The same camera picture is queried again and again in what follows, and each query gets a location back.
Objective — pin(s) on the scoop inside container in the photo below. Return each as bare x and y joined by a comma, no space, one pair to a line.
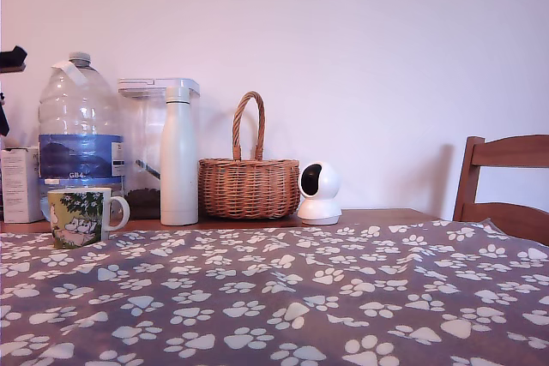
148,169

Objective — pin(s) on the white cardboard box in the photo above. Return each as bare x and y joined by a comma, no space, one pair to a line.
19,186

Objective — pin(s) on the large clear water bottle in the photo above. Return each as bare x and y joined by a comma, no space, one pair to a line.
77,126

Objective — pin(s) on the green cartoon print mug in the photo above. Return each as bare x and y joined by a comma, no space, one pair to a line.
78,220

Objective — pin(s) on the clear storage container with lid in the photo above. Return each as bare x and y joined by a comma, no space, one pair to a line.
143,134

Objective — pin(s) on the white insulated bottle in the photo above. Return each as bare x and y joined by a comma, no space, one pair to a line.
179,160

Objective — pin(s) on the brown wicker basket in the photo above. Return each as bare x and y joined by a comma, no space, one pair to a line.
249,188

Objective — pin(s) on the grey paw print blanket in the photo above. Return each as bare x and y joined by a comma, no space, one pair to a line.
274,297

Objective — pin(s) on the brown wooden chair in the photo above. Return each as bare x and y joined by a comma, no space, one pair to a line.
468,177

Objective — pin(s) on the small white round camera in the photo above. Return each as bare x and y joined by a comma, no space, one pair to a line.
324,181

